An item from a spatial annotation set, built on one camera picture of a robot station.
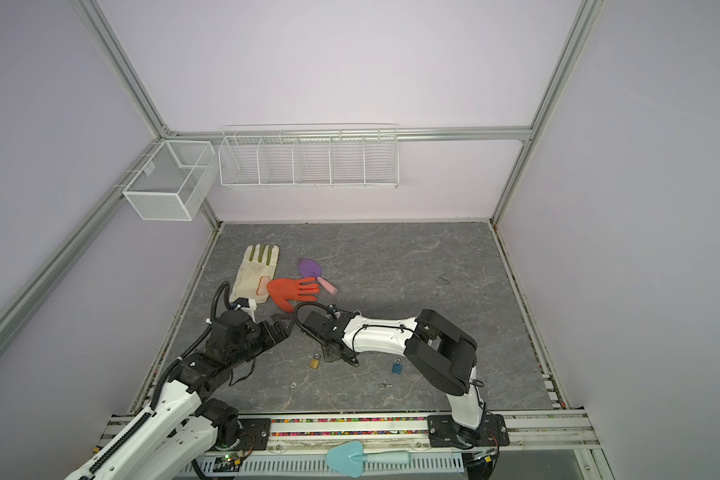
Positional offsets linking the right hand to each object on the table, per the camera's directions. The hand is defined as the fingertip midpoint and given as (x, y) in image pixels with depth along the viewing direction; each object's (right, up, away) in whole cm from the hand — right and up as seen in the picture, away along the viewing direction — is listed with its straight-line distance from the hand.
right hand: (337, 351), depth 87 cm
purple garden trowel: (-12, +23, +19) cm, 32 cm away
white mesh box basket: (-58, +53, +14) cm, 80 cm away
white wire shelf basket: (-10, +61, +12) cm, 63 cm away
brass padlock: (-6, -3, -2) cm, 7 cm away
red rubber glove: (-19, +16, +12) cm, 28 cm away
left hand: (-13, +9, -8) cm, 17 cm away
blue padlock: (+18, -4, -3) cm, 18 cm away
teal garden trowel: (+5, -19, -17) cm, 26 cm away
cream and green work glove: (-32, +26, +21) cm, 46 cm away
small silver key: (+14, -7, -6) cm, 17 cm away
